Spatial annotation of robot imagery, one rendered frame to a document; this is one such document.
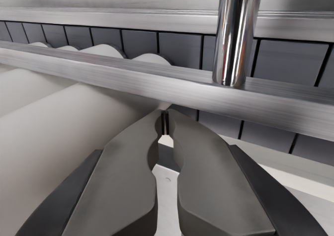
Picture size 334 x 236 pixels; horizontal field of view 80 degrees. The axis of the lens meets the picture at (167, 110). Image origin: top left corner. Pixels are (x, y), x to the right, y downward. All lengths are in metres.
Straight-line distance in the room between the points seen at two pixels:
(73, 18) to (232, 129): 0.19
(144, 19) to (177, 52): 0.04
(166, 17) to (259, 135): 0.12
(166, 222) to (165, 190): 0.07
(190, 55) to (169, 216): 0.23
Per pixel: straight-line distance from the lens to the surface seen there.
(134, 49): 0.19
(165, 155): 0.26
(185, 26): 0.16
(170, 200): 0.29
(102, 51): 0.19
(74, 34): 0.24
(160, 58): 0.17
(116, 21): 0.20
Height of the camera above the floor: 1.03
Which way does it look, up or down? 48 degrees down
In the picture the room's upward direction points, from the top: 134 degrees counter-clockwise
